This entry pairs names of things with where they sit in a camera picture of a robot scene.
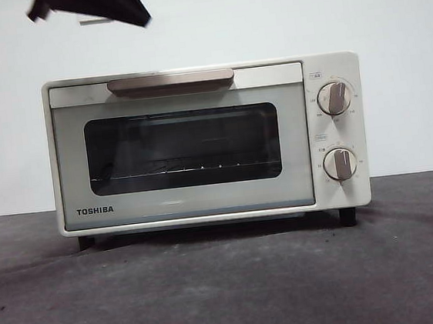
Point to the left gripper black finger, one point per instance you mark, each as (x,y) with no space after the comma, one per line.
(39,10)
(107,5)

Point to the cream Toshiba toaster oven body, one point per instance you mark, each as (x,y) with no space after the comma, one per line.
(358,135)

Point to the cream temperature knob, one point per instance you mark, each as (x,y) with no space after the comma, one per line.
(334,97)

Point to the cream timer knob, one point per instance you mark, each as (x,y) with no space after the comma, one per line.
(340,163)

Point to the white wall socket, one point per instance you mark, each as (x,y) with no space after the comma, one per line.
(89,21)

